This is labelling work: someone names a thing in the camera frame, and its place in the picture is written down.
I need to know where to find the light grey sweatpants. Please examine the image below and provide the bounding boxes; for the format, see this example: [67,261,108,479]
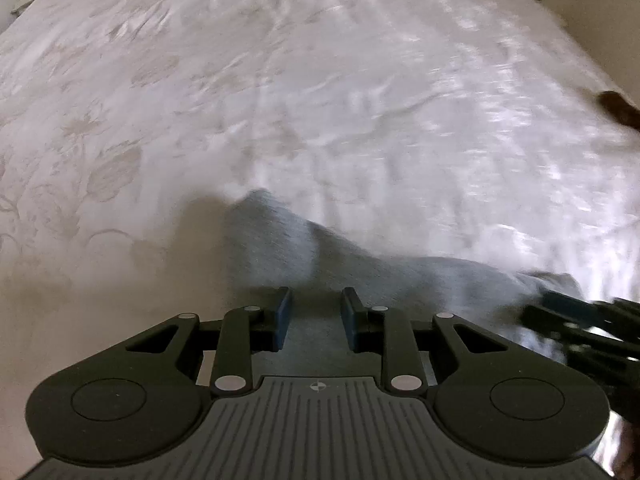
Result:
[222,191,581,377]

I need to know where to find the small dark brown object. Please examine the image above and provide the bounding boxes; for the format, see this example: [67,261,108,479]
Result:
[597,90,640,131]

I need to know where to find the white floral bedspread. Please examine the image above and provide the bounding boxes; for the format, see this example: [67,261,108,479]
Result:
[1,0,639,479]

